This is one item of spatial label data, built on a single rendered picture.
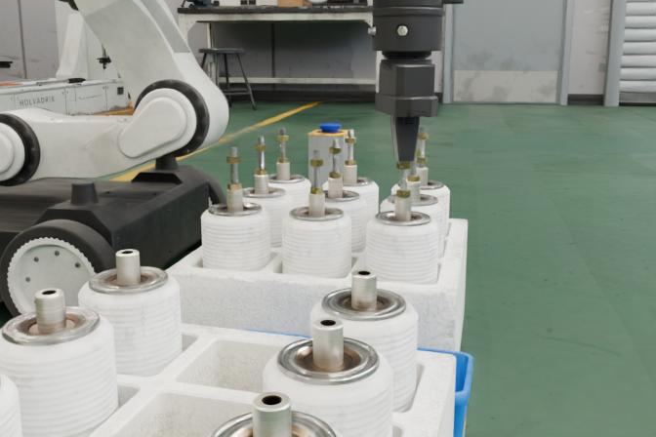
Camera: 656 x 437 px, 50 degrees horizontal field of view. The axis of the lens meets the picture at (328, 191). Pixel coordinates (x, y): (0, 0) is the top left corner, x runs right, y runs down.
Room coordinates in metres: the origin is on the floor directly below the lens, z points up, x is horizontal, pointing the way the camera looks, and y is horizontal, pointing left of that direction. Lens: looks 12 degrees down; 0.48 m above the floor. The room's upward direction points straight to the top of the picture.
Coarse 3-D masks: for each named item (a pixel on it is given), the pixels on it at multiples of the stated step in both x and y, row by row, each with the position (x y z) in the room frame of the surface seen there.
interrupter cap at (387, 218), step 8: (376, 216) 0.91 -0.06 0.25; (384, 216) 0.91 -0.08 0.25; (392, 216) 0.92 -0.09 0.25; (416, 216) 0.92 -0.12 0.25; (424, 216) 0.92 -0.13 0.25; (392, 224) 0.88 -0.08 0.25; (400, 224) 0.87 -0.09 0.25; (408, 224) 0.87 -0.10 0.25; (416, 224) 0.87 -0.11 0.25; (424, 224) 0.88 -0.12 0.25
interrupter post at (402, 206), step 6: (396, 198) 0.90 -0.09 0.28; (402, 198) 0.90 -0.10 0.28; (408, 198) 0.90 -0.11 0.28; (396, 204) 0.90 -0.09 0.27; (402, 204) 0.90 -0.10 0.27; (408, 204) 0.90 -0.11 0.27; (396, 210) 0.90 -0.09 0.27; (402, 210) 0.90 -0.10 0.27; (408, 210) 0.90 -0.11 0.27; (396, 216) 0.90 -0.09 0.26; (402, 216) 0.90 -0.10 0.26; (408, 216) 0.90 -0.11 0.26
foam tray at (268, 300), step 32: (448, 224) 1.18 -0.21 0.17; (192, 256) 0.97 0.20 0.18; (352, 256) 0.98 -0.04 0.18; (448, 256) 0.97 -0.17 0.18; (192, 288) 0.90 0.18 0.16; (224, 288) 0.88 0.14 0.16; (256, 288) 0.87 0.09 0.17; (288, 288) 0.86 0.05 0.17; (320, 288) 0.86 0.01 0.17; (384, 288) 0.84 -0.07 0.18; (416, 288) 0.84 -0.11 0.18; (448, 288) 0.84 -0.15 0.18; (192, 320) 0.90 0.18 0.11; (224, 320) 0.89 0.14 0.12; (256, 320) 0.88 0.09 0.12; (288, 320) 0.87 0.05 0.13; (448, 320) 0.82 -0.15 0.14
